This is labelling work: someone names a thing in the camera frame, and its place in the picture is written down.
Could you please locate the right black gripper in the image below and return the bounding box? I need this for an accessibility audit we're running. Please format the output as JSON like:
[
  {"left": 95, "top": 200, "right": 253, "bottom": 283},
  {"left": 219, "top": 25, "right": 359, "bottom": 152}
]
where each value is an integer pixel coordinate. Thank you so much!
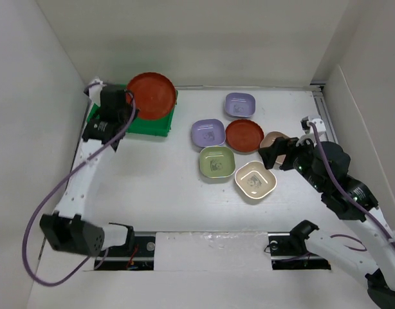
[{"left": 257, "top": 131, "right": 326, "bottom": 192}]

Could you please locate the red round plate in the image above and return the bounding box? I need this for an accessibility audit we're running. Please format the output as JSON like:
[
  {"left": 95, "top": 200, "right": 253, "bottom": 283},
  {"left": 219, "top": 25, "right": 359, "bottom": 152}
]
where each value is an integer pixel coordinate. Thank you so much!
[
  {"left": 225, "top": 119, "right": 264, "bottom": 153},
  {"left": 126, "top": 72, "right": 176, "bottom": 120}
]

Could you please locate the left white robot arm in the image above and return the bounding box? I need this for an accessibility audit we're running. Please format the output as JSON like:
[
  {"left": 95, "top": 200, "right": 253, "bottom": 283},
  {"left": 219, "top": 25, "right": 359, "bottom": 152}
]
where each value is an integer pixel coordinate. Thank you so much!
[{"left": 39, "top": 84, "right": 138, "bottom": 257}]

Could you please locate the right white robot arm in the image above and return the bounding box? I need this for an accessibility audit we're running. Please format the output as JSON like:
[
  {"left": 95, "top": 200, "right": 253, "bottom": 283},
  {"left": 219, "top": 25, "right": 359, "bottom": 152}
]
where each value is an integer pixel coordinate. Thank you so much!
[{"left": 258, "top": 137, "right": 395, "bottom": 308}]

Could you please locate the green plastic bin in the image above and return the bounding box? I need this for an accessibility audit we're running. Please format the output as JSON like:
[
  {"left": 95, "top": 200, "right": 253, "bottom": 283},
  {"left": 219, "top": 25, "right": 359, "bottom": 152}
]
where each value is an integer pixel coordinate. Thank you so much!
[{"left": 86, "top": 94, "right": 175, "bottom": 137}]

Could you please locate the pink square bowl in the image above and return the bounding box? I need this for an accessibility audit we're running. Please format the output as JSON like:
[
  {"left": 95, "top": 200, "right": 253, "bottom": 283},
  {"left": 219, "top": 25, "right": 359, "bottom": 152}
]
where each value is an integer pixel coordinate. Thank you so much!
[{"left": 259, "top": 131, "right": 288, "bottom": 165}]

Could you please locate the cream square bowl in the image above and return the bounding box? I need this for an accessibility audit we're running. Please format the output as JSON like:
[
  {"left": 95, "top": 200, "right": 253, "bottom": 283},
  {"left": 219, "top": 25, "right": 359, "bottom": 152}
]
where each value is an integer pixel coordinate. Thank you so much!
[{"left": 234, "top": 161, "right": 277, "bottom": 200}]

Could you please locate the purple square bowl far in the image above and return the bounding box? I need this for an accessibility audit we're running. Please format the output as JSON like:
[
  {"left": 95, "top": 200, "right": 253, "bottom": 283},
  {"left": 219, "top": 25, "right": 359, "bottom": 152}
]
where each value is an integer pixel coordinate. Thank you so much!
[{"left": 224, "top": 93, "right": 256, "bottom": 118}]

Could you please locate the purple square bowl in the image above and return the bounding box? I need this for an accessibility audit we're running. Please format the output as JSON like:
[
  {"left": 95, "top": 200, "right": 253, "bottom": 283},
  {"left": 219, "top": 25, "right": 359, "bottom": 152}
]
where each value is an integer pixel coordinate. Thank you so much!
[
  {"left": 191, "top": 118, "right": 226, "bottom": 148},
  {"left": 224, "top": 93, "right": 256, "bottom": 118}
]

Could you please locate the green square bowl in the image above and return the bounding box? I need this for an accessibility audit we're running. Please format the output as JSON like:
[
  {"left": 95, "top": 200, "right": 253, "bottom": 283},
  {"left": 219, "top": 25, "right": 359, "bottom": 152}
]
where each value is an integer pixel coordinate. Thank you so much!
[{"left": 199, "top": 146, "right": 235, "bottom": 178}]

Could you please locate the purple square bowl near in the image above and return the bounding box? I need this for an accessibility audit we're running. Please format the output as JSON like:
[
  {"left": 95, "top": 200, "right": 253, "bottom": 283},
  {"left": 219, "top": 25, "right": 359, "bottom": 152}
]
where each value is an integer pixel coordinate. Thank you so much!
[{"left": 191, "top": 118, "right": 226, "bottom": 148}]

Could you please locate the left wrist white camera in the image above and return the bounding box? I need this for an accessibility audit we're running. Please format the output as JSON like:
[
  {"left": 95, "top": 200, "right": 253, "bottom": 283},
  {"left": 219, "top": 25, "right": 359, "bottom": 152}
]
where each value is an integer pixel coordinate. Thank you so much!
[{"left": 84, "top": 77, "right": 105, "bottom": 100}]

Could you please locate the wrist white camera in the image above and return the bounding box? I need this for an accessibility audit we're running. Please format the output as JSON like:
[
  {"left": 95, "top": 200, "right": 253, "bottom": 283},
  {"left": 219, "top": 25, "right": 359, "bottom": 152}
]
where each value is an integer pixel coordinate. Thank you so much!
[
  {"left": 84, "top": 77, "right": 105, "bottom": 100},
  {"left": 300, "top": 116, "right": 326, "bottom": 139}
]

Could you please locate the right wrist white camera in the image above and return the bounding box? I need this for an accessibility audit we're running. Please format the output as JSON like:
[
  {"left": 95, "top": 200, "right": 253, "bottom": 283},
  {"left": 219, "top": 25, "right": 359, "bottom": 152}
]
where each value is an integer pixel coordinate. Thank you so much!
[{"left": 300, "top": 116, "right": 326, "bottom": 139}]

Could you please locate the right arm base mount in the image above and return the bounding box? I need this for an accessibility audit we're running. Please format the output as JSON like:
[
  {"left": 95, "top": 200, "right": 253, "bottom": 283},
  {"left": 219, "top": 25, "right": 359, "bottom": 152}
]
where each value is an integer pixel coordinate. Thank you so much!
[{"left": 264, "top": 232, "right": 331, "bottom": 270}]

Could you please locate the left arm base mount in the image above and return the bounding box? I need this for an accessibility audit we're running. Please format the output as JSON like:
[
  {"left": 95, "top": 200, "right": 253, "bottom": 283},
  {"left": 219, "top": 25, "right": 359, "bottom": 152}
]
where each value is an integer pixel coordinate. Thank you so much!
[{"left": 93, "top": 232, "right": 156, "bottom": 271}]

